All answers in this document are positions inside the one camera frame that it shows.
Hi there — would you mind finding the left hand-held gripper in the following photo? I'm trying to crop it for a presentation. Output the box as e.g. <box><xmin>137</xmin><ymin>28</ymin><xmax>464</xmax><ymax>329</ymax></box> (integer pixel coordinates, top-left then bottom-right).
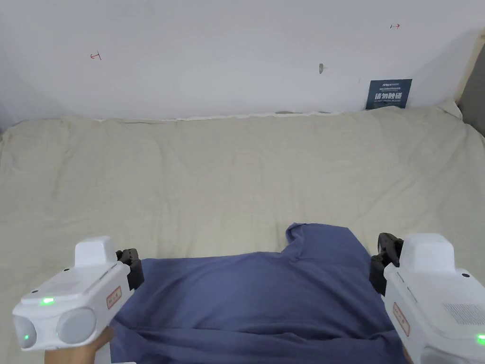
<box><xmin>12</xmin><ymin>236</ymin><xmax>145</xmax><ymax>350</ymax></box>

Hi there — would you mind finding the dark blue shirt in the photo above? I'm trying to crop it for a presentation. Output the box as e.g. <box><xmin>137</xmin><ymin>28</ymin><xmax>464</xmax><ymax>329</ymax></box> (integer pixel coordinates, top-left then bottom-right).
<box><xmin>109</xmin><ymin>222</ymin><xmax>414</xmax><ymax>364</ymax></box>

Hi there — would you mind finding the person's left hand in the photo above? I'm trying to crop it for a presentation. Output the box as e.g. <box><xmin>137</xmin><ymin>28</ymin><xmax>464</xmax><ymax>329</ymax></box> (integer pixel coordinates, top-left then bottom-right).
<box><xmin>44</xmin><ymin>325</ymin><xmax>115</xmax><ymax>364</ymax></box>

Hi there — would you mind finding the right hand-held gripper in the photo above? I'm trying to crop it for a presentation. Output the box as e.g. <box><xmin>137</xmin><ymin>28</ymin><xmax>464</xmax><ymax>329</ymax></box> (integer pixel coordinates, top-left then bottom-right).
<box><xmin>369</xmin><ymin>232</ymin><xmax>485</xmax><ymax>364</ymax></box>

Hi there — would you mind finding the dark blue wall sign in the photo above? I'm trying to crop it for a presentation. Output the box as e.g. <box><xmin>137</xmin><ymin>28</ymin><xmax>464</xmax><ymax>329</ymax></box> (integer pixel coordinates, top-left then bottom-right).
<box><xmin>365</xmin><ymin>78</ymin><xmax>413</xmax><ymax>110</ymax></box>

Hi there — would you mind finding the bed with beige sheet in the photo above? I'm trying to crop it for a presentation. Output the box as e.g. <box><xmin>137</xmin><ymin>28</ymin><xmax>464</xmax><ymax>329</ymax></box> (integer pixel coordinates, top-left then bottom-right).
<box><xmin>0</xmin><ymin>102</ymin><xmax>485</xmax><ymax>364</ymax></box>

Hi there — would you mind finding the grey padded headboard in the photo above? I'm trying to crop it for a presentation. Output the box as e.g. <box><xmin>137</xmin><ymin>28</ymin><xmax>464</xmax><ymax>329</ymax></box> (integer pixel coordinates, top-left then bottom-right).
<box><xmin>456</xmin><ymin>29</ymin><xmax>485</xmax><ymax>138</ymax></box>

